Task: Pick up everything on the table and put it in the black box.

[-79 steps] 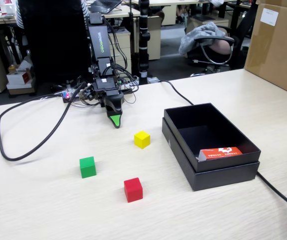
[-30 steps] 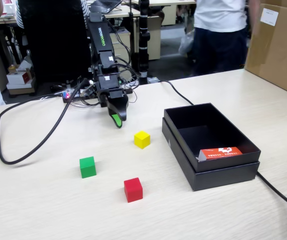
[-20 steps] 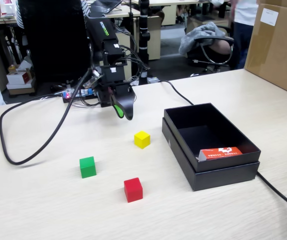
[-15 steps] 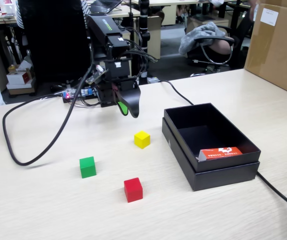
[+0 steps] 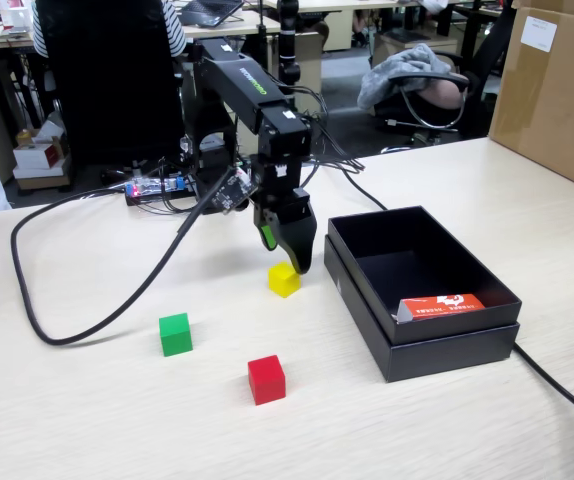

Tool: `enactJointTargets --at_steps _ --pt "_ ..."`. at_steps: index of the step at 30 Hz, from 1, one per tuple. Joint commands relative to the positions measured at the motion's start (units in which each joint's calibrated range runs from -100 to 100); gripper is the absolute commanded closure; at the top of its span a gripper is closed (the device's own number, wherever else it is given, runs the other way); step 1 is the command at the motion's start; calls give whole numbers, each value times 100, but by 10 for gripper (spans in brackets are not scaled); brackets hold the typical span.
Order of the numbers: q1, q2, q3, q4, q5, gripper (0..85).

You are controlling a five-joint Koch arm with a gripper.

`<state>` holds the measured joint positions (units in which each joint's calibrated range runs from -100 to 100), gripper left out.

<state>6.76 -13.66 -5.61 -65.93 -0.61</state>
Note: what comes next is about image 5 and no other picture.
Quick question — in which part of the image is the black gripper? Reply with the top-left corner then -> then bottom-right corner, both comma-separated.
252,157 -> 317,275

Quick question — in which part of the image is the yellow cube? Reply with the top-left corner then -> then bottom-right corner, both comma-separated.
267,260 -> 302,299

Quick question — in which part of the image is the red cube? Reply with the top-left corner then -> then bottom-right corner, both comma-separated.
247,354 -> 287,406

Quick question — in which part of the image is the green cube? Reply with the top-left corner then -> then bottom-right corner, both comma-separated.
158,312 -> 194,358

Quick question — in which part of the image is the black cardboard box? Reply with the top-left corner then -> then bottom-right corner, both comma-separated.
327,204 -> 524,347

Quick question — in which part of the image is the black open box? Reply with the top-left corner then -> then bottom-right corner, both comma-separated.
322,234 -> 521,384

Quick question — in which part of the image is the small brown cardboard box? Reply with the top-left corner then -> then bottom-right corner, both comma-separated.
12,154 -> 74,192

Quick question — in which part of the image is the white red small box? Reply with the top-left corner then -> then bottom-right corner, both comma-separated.
13,141 -> 70,171

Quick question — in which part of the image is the large brown cardboard box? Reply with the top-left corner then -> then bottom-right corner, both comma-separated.
488,0 -> 574,199

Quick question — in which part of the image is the controller board with LED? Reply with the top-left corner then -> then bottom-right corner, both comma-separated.
124,175 -> 191,200

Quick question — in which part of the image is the beige plain cabinet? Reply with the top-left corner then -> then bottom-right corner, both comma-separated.
294,30 -> 324,121

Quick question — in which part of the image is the orange white printed carton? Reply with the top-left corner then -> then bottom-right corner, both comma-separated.
391,293 -> 487,325

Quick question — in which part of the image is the office chair with grey cloth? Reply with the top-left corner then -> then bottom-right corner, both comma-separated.
356,43 -> 470,111

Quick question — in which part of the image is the beige office desk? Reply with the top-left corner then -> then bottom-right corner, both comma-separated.
0,8 -> 283,51

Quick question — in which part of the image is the person in striped shirt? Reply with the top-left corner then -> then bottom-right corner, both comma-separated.
30,0 -> 188,59

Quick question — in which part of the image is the black office chair back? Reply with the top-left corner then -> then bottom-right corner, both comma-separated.
36,0 -> 184,169

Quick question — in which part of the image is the black laptop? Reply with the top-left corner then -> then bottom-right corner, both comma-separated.
179,0 -> 246,29

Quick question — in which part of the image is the black office chair with armrest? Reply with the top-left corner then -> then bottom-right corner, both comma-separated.
371,0 -> 518,154

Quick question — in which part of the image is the white paper label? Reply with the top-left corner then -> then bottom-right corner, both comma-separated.
520,15 -> 558,54

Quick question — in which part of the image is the camera circuit board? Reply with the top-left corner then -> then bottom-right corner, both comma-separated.
210,167 -> 258,215

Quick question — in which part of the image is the thick black camera cable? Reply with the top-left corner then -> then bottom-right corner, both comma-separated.
9,169 -> 238,347

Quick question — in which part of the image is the black power cable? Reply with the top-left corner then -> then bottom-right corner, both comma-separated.
311,159 -> 574,480

